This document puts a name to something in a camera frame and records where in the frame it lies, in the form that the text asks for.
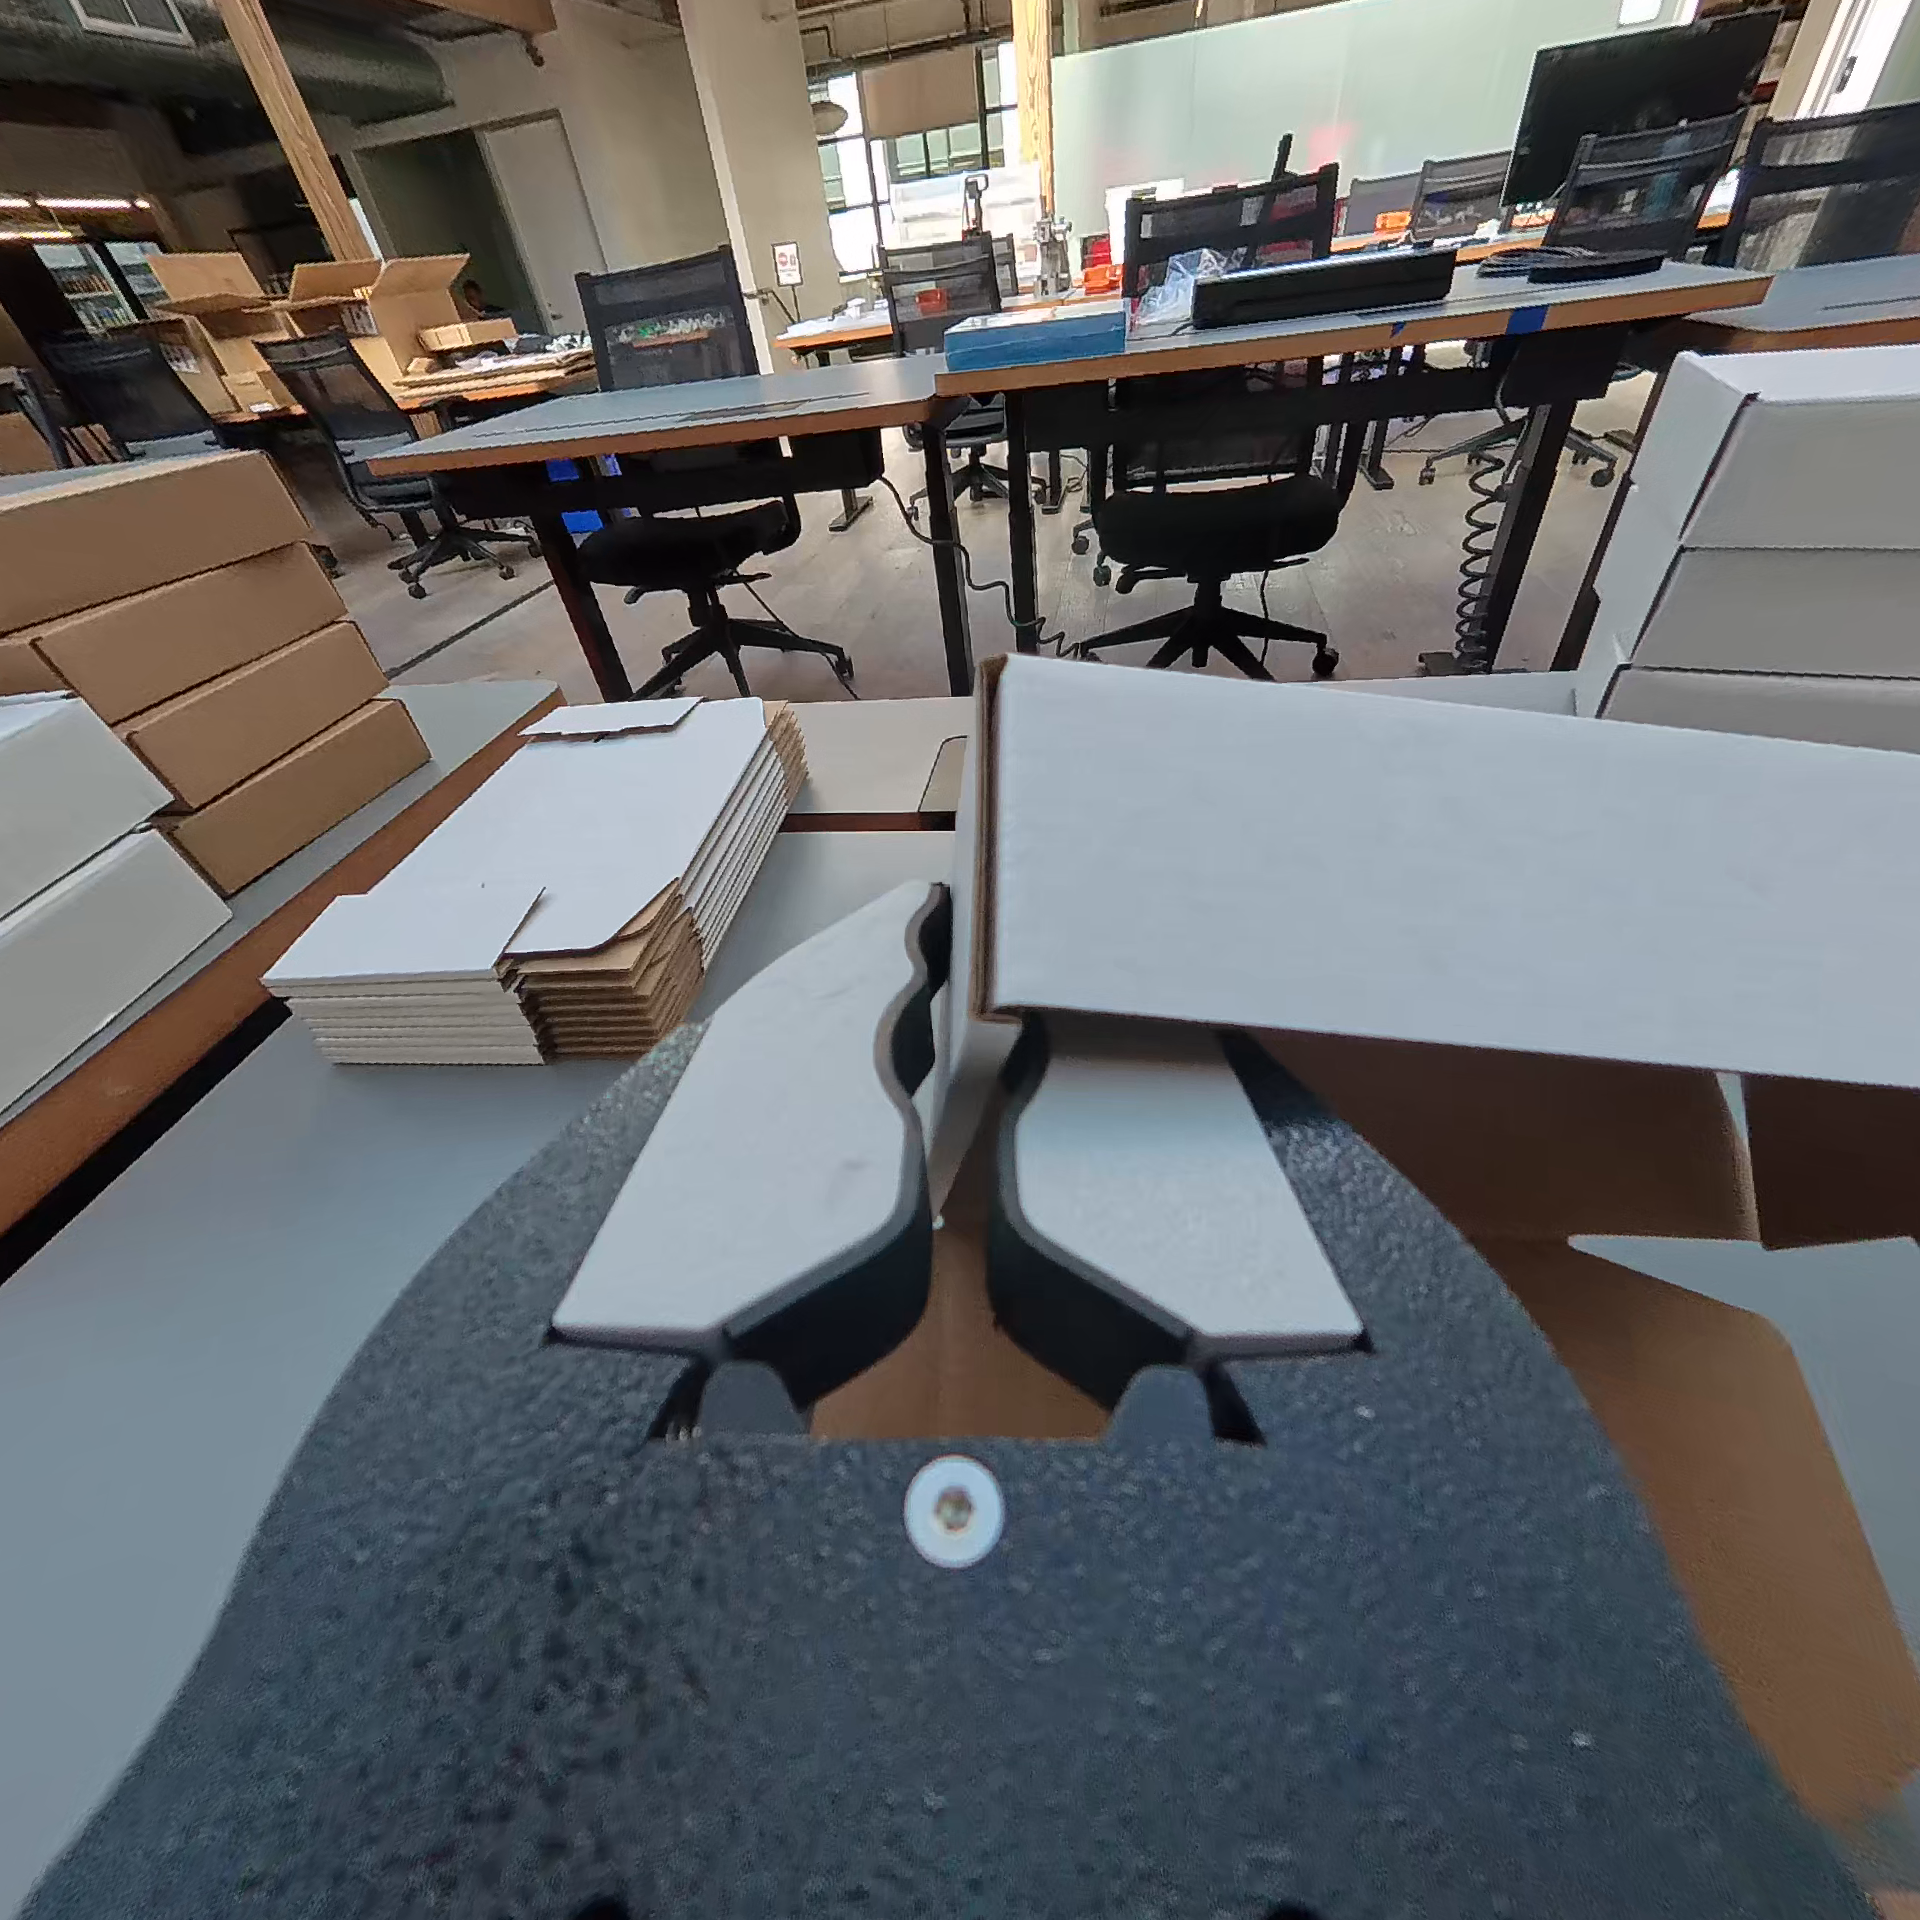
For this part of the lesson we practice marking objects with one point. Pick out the open brown cardboard box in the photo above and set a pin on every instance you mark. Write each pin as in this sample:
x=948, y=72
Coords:
x=397, y=302
x=203, y=285

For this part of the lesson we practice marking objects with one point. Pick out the white closed cardboard box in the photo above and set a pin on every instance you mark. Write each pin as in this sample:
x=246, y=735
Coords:
x=65, y=796
x=90, y=974

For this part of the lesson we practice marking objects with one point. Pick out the grey ventilation duct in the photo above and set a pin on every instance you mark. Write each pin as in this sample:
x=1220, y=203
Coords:
x=227, y=77

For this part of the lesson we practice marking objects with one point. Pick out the white pillar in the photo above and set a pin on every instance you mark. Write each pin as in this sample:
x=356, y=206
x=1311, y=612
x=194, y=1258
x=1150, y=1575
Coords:
x=748, y=150

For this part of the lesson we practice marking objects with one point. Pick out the frosted glass partition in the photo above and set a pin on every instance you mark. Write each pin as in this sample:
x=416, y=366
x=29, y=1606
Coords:
x=1321, y=90

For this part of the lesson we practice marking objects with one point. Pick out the wooden post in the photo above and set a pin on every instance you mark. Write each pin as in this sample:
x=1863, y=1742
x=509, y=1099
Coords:
x=1032, y=106
x=300, y=134

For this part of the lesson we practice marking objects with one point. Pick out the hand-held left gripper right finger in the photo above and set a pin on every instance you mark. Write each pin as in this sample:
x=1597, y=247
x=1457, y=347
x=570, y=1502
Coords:
x=1170, y=1188

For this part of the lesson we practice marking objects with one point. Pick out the long black device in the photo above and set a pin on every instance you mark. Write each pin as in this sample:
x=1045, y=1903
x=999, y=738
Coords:
x=1321, y=285

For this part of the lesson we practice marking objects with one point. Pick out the stack of white folded boxes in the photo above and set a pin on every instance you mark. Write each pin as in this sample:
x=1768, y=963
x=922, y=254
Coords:
x=1800, y=464

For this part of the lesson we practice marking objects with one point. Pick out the white door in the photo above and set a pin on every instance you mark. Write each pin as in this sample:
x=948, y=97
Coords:
x=546, y=210

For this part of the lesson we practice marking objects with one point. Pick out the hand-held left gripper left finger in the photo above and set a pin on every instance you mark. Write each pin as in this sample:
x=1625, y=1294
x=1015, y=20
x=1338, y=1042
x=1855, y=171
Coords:
x=766, y=1140

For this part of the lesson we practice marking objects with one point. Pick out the black computer monitor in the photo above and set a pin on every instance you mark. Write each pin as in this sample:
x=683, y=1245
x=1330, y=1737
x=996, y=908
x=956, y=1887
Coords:
x=1635, y=90

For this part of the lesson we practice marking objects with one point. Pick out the black keyboard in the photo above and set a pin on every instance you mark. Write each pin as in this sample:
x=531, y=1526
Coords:
x=1575, y=266

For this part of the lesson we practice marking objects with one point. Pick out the grey desk black legs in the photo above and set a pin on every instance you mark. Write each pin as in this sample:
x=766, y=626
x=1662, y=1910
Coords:
x=1828, y=293
x=1350, y=324
x=674, y=407

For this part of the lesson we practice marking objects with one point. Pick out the stack of flat cardboard sheets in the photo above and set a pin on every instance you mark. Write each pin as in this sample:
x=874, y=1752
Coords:
x=597, y=839

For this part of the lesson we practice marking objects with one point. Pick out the black mesh office chair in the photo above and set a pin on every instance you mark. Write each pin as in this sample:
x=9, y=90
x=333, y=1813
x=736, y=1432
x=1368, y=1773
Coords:
x=939, y=293
x=1215, y=511
x=129, y=391
x=1645, y=188
x=666, y=324
x=338, y=397
x=1822, y=181
x=1465, y=194

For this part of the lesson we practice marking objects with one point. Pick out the white cardboard mailer box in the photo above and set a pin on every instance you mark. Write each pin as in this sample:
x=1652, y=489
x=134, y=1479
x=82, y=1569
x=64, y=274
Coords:
x=1350, y=839

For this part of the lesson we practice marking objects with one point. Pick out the blue flat box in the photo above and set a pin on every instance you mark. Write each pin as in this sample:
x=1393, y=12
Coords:
x=1036, y=333

